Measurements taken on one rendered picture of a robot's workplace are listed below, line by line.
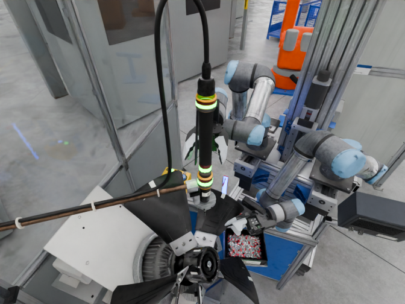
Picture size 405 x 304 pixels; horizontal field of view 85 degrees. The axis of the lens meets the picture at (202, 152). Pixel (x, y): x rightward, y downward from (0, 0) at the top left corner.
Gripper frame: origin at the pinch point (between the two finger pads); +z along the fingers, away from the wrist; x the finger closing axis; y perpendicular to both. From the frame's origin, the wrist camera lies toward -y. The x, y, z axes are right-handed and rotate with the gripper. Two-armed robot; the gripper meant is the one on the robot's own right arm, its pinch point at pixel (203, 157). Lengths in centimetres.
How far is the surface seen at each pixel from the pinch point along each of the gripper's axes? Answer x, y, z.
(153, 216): 17.3, 30.8, 0.7
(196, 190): 2.0, 12.8, 1.0
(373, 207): -69, 42, -24
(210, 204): -2.1, 19.6, 0.4
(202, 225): 1.5, 46.8, -7.1
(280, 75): -89, 139, -379
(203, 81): 0.2, -19.5, -0.4
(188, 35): 86, 81, -395
